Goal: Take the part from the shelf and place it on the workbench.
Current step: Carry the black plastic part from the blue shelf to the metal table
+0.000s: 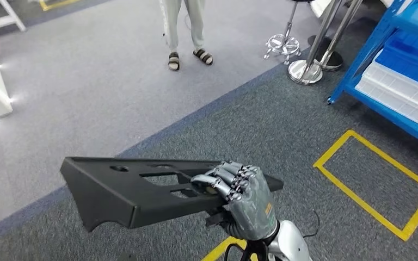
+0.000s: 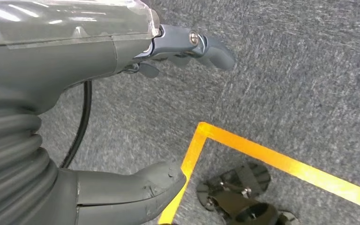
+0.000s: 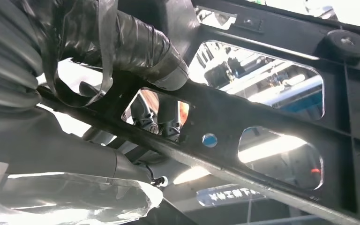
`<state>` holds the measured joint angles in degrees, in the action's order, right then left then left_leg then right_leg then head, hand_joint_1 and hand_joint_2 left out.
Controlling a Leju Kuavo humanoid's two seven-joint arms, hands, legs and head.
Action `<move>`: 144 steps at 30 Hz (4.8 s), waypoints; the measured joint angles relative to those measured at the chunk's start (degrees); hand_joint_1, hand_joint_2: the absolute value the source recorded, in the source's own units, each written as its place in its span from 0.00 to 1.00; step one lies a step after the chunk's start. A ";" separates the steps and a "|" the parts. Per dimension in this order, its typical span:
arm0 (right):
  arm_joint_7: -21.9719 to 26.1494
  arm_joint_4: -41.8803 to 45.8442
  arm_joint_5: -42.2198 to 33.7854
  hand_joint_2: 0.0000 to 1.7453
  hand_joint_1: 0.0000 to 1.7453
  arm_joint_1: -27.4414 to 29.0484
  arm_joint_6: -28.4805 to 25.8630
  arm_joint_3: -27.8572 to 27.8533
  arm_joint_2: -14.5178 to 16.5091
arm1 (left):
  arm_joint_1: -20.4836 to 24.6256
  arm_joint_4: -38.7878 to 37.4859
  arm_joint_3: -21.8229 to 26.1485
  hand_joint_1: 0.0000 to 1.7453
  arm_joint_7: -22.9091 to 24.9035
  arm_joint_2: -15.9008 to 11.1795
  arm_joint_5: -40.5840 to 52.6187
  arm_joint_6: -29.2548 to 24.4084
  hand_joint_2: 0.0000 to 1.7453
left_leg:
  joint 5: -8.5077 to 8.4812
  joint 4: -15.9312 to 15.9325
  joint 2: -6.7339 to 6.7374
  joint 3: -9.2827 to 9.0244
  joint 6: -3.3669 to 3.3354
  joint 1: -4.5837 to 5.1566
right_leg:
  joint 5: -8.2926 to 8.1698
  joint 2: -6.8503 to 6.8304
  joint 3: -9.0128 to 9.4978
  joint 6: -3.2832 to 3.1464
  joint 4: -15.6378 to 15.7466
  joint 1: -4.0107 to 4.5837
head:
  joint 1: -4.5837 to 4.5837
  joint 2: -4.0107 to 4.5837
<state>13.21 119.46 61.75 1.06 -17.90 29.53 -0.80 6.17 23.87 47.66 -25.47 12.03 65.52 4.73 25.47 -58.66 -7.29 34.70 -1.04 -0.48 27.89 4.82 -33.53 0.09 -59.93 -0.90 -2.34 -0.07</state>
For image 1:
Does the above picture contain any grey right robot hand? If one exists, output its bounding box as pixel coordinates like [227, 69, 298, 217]
[190, 161, 279, 241]

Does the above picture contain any black plastic plate bracket part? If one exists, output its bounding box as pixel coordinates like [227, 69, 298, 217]
[60, 157, 285, 233]

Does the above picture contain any blue metal shelf rack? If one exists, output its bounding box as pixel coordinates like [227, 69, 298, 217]
[327, 0, 418, 154]

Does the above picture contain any black stool with chrome base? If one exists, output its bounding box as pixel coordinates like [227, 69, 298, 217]
[263, 0, 316, 66]

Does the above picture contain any white plastic bin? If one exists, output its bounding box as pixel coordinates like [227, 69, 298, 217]
[362, 50, 418, 109]
[354, 76, 418, 126]

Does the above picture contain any person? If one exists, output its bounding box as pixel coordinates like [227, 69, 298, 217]
[162, 0, 214, 72]

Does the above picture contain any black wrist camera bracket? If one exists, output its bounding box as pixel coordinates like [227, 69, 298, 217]
[224, 239, 269, 261]

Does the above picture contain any thin black wire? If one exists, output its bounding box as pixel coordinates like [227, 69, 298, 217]
[302, 210, 321, 240]

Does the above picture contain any white metal frame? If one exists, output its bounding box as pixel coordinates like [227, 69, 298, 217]
[0, 0, 27, 35]

